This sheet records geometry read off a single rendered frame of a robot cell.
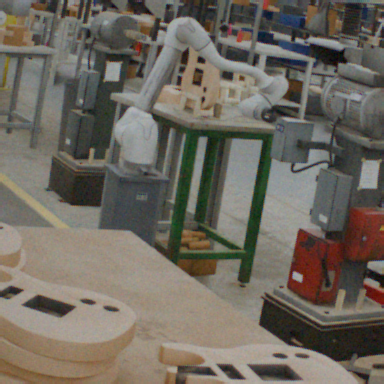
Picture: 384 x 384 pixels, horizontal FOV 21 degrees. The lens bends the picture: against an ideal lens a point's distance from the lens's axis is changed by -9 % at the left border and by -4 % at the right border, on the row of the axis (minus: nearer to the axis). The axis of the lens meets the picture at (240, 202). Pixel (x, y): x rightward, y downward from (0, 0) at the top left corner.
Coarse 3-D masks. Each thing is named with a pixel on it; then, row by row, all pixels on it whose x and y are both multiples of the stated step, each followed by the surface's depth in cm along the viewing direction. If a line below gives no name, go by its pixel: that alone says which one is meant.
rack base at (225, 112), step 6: (216, 102) 604; (216, 108) 601; (222, 108) 597; (228, 108) 599; (234, 108) 601; (216, 114) 601; (222, 114) 598; (228, 114) 600; (234, 114) 602; (240, 114) 604; (222, 120) 599; (228, 120) 601; (234, 120) 603; (240, 120) 605
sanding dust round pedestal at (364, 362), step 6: (360, 360) 521; (366, 360) 522; (372, 360) 523; (378, 360) 525; (360, 366) 518; (366, 366) 519; (372, 372) 513; (378, 372) 513; (372, 378) 505; (378, 378) 506
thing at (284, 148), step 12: (276, 120) 516; (288, 120) 511; (300, 120) 518; (276, 132) 516; (288, 132) 510; (300, 132) 514; (312, 132) 518; (276, 144) 516; (288, 144) 512; (276, 156) 516; (288, 156) 514; (300, 156) 518
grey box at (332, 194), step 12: (336, 120) 508; (324, 180) 509; (336, 180) 503; (348, 180) 506; (324, 192) 509; (336, 192) 504; (348, 192) 508; (324, 204) 509; (336, 204) 506; (312, 216) 517; (324, 216) 509; (336, 216) 508; (324, 228) 510; (336, 228) 510
